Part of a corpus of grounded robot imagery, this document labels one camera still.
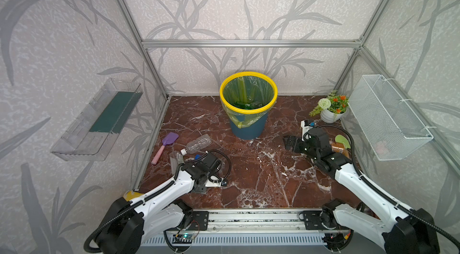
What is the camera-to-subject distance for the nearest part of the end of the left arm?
594 mm

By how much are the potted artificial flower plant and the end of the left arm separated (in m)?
0.63

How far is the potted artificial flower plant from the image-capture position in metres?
0.98
